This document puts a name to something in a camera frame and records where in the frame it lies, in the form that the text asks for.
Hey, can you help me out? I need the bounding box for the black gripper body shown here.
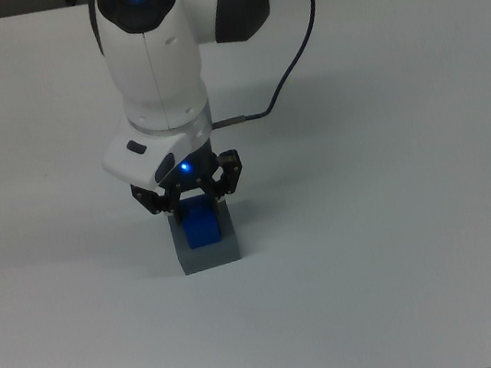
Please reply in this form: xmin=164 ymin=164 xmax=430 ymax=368
xmin=151 ymin=137 xmax=227 ymax=204

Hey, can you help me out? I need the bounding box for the grey hollow cuboid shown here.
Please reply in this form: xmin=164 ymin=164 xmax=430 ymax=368
xmin=165 ymin=196 xmax=246 ymax=278

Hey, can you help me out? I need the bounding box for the blue rectangular block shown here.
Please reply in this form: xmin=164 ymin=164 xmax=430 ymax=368
xmin=177 ymin=191 xmax=227 ymax=251

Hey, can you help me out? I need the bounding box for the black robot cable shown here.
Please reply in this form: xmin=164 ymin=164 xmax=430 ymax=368
xmin=192 ymin=0 xmax=335 ymax=130

